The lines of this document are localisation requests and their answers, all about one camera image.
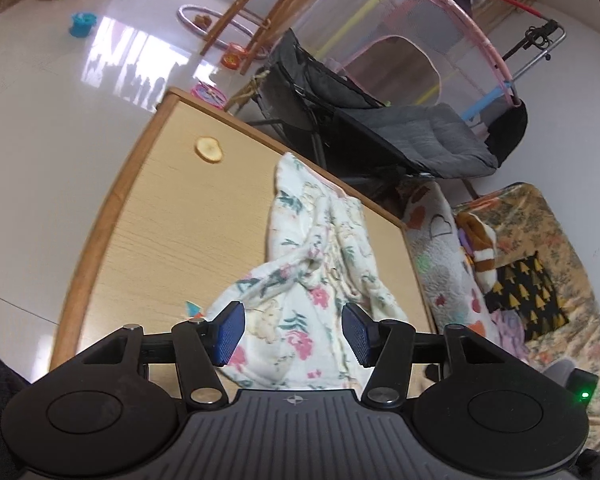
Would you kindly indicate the grey folding lounge chair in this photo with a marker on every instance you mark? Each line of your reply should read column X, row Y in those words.
column 405, row 135

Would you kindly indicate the blue toy bucket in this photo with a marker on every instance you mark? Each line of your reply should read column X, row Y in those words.
column 82, row 25

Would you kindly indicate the round wooden slice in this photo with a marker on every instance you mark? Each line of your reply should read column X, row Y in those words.
column 209, row 150

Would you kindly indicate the small brown toy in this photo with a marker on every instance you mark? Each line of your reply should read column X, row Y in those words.
column 202, row 21

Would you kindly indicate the pink toy bucket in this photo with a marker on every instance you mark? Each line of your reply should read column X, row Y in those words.
column 207, row 95

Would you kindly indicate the wooden bar stool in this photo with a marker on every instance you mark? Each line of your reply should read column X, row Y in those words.
column 260, row 10

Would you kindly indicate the person's dark clothing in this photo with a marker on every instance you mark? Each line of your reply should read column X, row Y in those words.
column 0, row 410

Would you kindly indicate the purple toy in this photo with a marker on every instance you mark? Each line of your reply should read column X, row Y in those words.
column 461, row 235

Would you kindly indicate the red pole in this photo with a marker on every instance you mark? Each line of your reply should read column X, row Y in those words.
column 510, row 1

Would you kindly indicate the black hanging garment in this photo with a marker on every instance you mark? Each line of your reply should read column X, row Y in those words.
column 507, row 130

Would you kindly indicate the lavender cloth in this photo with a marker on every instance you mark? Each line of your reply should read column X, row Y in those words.
column 512, row 332

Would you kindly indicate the pink netted playpen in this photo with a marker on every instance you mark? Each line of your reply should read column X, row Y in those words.
column 405, row 25

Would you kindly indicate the white hula hoop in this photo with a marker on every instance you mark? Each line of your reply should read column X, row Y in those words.
column 181, row 15

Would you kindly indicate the brown white plush toy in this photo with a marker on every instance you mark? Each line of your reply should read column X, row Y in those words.
column 480, row 245

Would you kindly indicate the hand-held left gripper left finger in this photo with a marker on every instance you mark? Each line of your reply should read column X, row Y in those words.
column 230, row 332

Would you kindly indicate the white floral baby shirt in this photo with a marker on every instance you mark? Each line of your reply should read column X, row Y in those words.
column 300, row 270

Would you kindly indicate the orange round toy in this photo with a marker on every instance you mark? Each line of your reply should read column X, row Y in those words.
column 232, row 55

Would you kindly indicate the heart-print quilted blanket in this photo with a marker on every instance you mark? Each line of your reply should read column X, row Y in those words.
column 440, row 270

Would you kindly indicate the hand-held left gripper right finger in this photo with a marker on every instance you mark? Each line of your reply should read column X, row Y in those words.
column 357, row 332

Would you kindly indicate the black tree-print pillow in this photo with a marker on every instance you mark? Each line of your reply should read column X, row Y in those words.
column 525, row 295

